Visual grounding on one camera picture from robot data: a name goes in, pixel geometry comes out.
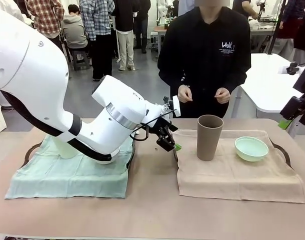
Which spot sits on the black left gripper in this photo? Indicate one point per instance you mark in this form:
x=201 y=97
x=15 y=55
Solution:
x=161 y=126

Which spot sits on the brown tall cup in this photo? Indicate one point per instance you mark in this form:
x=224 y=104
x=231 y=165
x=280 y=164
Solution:
x=208 y=142

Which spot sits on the mint green bowl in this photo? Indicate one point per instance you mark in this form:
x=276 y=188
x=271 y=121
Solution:
x=251 y=152

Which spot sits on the beige cloth mat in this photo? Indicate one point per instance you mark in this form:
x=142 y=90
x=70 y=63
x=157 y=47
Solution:
x=242 y=180

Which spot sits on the pale green tall cup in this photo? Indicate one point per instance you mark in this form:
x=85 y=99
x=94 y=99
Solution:
x=66 y=152

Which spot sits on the green cloth mat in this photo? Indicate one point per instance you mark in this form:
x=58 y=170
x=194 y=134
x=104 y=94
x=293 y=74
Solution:
x=67 y=180

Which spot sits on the person's left forearm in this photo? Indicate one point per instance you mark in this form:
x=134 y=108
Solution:
x=238 y=80

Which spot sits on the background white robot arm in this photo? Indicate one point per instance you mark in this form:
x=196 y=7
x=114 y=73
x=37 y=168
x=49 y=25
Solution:
x=162 y=12

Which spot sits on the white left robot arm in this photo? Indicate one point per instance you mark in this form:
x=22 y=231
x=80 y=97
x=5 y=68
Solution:
x=42 y=75

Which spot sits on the person's right forearm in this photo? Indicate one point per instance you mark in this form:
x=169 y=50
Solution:
x=168 y=75

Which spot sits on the dark brown tray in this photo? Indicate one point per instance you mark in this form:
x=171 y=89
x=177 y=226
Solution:
x=131 y=160
x=283 y=152

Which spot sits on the person's right hand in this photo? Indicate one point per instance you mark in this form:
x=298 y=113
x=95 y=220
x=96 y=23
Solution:
x=185 y=94

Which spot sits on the person's left hand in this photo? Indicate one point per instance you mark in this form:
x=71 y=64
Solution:
x=223 y=96

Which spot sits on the white side table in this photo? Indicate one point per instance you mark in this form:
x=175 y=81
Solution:
x=267 y=82

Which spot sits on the person in dark red skirt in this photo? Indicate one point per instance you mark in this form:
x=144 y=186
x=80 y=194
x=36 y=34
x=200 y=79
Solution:
x=292 y=27

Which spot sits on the black stand pole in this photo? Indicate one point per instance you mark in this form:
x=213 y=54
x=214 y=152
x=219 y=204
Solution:
x=276 y=25

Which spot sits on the person in black jacket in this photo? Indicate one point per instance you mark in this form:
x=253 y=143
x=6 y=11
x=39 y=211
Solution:
x=205 y=55

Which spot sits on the background brown work table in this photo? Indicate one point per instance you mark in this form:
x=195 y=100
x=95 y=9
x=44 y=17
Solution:
x=160 y=30

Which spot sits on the person in black t-shirt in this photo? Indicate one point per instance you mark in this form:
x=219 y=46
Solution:
x=245 y=8

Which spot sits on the person in beige trousers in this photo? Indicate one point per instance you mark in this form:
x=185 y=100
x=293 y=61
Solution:
x=126 y=37

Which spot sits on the person in blue plaid shirt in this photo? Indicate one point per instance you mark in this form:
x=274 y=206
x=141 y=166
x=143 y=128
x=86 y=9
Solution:
x=98 y=37

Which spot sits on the seated person grey hoodie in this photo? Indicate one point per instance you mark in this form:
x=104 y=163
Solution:
x=73 y=32

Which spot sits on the person in red plaid shirt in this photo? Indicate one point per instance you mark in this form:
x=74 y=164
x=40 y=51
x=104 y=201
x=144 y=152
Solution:
x=46 y=17

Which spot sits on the person in white shirt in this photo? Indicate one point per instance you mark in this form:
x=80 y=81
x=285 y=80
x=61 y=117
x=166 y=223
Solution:
x=7 y=7

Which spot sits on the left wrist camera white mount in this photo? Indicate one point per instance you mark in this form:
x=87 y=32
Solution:
x=173 y=106

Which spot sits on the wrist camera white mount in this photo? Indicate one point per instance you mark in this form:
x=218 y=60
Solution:
x=173 y=106
x=291 y=68

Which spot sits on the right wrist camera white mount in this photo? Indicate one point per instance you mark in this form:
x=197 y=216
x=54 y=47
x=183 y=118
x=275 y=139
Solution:
x=291 y=68

